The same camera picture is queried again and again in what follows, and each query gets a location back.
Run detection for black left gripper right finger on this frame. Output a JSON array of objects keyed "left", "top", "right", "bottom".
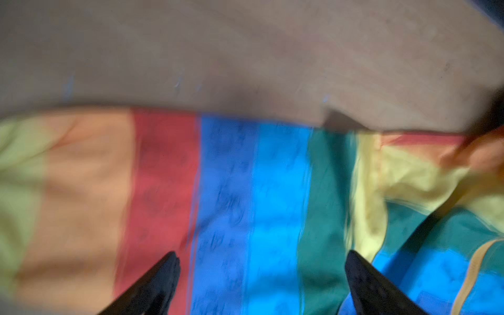
[{"left": 345, "top": 250, "right": 426, "bottom": 315}]

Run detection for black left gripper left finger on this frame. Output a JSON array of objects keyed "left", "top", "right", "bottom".
[{"left": 99, "top": 251, "right": 181, "bottom": 315}]

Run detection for rainbow striped zip jacket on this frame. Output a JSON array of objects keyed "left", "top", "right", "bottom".
[{"left": 1, "top": 109, "right": 503, "bottom": 314}]

